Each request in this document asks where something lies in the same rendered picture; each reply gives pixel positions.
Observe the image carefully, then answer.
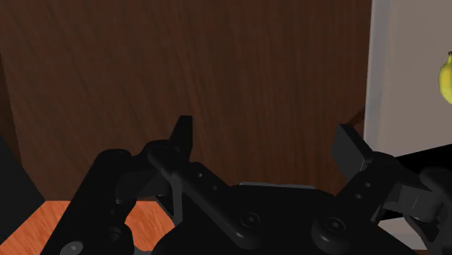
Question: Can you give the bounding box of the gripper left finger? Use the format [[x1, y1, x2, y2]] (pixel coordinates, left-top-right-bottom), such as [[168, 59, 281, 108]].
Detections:
[[40, 114, 261, 255]]

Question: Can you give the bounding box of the dark brown wooden cabinet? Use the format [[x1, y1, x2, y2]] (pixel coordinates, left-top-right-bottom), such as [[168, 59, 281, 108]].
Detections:
[[0, 0, 373, 202]]

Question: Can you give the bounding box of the yellow banana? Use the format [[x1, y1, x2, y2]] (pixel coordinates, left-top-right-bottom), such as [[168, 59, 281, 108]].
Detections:
[[438, 51, 452, 105]]

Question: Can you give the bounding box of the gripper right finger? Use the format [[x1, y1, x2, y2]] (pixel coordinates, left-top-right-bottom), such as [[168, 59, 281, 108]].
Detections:
[[311, 123, 452, 255]]

